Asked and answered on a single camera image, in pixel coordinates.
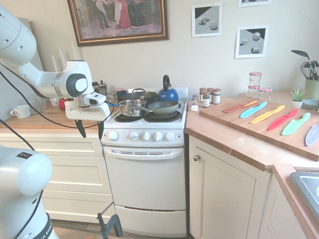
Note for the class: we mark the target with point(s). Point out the cream drawer cabinet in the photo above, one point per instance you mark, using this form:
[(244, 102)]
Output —
[(62, 169)]

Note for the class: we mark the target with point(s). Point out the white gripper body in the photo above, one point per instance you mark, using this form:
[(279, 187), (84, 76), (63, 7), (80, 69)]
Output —
[(84, 112)]

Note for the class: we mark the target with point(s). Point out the yellow sheathed knife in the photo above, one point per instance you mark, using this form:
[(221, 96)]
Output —
[(266, 115)]

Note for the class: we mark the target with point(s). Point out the tall jar red checked lid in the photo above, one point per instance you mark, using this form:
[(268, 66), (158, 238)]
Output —
[(255, 79)]

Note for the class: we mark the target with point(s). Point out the lavender sheathed knife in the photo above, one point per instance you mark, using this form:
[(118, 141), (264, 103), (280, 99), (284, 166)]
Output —
[(313, 137)]

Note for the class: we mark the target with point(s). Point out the green utensil holder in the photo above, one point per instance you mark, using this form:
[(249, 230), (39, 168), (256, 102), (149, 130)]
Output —
[(312, 89)]

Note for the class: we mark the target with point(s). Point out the large white oven knob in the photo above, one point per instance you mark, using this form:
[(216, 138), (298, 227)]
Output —
[(112, 135)]

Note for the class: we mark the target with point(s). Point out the pale blue bowl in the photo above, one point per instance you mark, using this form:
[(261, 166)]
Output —
[(310, 104)]

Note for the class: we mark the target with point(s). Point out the blue sheathed knife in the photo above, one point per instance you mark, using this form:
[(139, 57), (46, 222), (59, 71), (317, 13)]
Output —
[(253, 110)]

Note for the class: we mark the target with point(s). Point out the glass salt shaker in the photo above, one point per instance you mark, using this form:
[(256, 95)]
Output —
[(194, 105)]

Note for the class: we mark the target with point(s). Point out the white coffee cup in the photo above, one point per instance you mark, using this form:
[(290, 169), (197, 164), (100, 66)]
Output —
[(21, 111)]

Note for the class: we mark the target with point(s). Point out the orange sheathed knife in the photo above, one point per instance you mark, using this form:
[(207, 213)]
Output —
[(236, 107)]

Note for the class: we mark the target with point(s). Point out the stainless steel saucepan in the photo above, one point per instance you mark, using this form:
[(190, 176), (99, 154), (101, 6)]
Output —
[(129, 107)]

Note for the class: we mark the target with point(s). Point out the navy blue mug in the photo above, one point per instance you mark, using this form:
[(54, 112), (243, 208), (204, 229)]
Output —
[(120, 95)]

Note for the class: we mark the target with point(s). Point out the print with cone shape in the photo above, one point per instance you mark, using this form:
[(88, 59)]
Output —
[(254, 2)]

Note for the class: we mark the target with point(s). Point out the stainless steel sink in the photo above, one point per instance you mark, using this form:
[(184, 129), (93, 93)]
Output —
[(307, 186)]

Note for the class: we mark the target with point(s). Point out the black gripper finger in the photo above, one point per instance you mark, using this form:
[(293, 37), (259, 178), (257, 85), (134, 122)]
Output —
[(80, 127), (100, 129)]

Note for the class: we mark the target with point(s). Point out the white electric stove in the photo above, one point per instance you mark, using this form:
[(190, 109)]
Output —
[(147, 124)]

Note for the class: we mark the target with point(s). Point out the white burner knob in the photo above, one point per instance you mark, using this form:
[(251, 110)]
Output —
[(145, 136), (170, 136), (157, 136), (133, 136)]

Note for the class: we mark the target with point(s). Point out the white stove bottom drawer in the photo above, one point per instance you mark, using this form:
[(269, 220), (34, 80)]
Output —
[(152, 221)]

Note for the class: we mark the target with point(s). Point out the print with sphere and cubes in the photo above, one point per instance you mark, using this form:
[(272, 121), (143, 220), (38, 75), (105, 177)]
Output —
[(252, 41)]

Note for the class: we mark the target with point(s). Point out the black wok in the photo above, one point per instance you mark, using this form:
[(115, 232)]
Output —
[(139, 96)]

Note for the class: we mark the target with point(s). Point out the red small container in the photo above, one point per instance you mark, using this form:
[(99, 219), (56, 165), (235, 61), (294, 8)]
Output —
[(62, 104)]

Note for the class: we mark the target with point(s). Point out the green sheathed knife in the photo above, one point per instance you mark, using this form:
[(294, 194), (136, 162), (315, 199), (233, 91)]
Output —
[(295, 125)]

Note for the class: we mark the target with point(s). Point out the gold framed painting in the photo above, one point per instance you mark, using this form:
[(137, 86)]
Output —
[(117, 17)]

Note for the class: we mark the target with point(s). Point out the round metal cabinet knob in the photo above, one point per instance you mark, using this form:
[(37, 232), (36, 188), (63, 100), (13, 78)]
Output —
[(197, 157)]

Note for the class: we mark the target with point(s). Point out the red sheathed knife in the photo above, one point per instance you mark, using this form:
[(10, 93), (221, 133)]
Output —
[(282, 120)]

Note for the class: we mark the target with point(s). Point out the cream cabinet door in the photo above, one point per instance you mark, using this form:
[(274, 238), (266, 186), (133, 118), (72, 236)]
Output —
[(224, 194)]

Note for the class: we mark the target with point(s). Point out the glass french press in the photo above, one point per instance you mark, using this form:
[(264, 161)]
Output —
[(102, 88)]

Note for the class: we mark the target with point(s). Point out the small plant white pot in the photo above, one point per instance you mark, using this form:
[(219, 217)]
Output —
[(297, 102)]

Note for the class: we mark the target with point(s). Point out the white small mug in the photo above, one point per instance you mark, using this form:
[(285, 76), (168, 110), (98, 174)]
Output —
[(54, 102)]

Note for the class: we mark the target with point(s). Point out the glass pepper shaker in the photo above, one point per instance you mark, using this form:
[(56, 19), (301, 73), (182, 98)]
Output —
[(194, 96)]

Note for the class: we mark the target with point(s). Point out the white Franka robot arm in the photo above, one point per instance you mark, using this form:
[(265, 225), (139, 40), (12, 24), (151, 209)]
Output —
[(15, 37)]

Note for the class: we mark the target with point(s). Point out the cream sink cabinet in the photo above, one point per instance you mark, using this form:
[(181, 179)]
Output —
[(279, 214)]

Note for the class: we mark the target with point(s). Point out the print with cube and polyhedron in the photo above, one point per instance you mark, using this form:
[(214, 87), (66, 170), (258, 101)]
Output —
[(207, 20)]

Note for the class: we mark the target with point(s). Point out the short jar red checked lid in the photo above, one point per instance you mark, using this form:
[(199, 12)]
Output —
[(254, 92), (265, 94)]

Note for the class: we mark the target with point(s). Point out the grey frying pan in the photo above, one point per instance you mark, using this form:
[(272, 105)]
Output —
[(163, 105)]

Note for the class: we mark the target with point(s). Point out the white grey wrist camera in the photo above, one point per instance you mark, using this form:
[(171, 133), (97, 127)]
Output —
[(94, 99)]

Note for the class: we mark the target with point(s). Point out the brown lid spice jar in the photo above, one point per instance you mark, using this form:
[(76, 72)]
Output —
[(216, 96), (210, 91), (202, 93), (206, 100)]

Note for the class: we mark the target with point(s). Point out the large wooden cutting board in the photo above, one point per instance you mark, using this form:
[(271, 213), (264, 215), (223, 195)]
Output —
[(249, 127)]

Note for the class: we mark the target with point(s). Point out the clear drinking glasses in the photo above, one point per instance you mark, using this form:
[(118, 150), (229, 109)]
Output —
[(40, 103)]

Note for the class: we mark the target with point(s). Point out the white taper candle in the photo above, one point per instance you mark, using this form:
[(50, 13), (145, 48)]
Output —
[(62, 59)]

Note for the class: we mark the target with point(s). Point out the black clamp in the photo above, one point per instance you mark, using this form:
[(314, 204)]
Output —
[(114, 222)]

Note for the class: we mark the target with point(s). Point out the black kitchen spoon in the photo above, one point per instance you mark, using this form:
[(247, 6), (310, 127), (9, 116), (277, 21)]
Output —
[(300, 53)]

